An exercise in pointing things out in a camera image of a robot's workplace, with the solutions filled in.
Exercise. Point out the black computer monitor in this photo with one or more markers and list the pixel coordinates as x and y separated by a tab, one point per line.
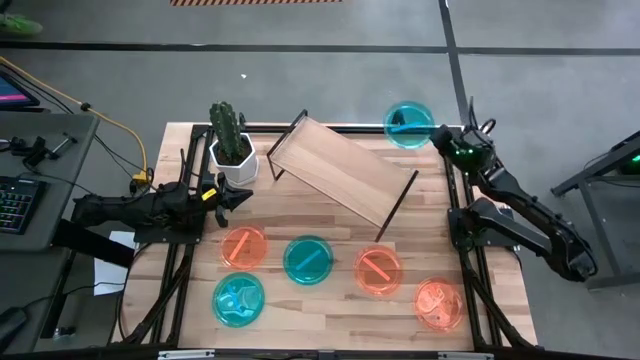
12	92

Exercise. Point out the black backlit keyboard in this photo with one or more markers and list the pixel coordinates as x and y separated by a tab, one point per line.
17	205

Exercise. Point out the person's foot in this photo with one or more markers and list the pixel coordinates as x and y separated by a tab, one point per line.
17	25

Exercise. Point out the black desk clamp tool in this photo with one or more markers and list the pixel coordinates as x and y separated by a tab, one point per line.
35	150

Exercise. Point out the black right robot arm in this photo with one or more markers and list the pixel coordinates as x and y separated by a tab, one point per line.
520	200

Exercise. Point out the black metal rig frame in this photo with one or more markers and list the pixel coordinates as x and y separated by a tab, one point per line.
198	145

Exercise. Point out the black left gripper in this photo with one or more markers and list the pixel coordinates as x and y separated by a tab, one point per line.
222	197

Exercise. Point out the white paper sheet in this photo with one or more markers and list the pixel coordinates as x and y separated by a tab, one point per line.
107	270

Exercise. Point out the white hexagonal plant pot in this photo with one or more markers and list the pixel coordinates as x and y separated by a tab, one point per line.
240	172

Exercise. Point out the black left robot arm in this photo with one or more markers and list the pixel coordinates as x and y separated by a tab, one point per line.
125	207

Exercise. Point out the teal translucent plastic plate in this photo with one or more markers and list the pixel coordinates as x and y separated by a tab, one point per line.
238	300
308	260
409	125

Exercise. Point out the orange translucent plastic plate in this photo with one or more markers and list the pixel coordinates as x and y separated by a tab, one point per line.
439	304
244	248
378	270

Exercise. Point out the green cactus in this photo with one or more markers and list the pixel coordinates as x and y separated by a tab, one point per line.
225	130

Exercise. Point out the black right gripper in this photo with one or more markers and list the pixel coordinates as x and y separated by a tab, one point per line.
452	145

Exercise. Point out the grey desk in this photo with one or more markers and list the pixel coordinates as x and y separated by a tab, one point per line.
60	200

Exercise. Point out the silver metal bracket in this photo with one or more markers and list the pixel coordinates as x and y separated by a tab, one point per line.
465	356
185	355

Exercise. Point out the black flat bar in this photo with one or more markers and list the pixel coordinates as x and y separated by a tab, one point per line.
95	245

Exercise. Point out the wooden shelf with black legs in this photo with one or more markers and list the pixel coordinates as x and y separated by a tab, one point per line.
345	170

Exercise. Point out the yellow tape tag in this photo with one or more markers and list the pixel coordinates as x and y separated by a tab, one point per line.
209	194

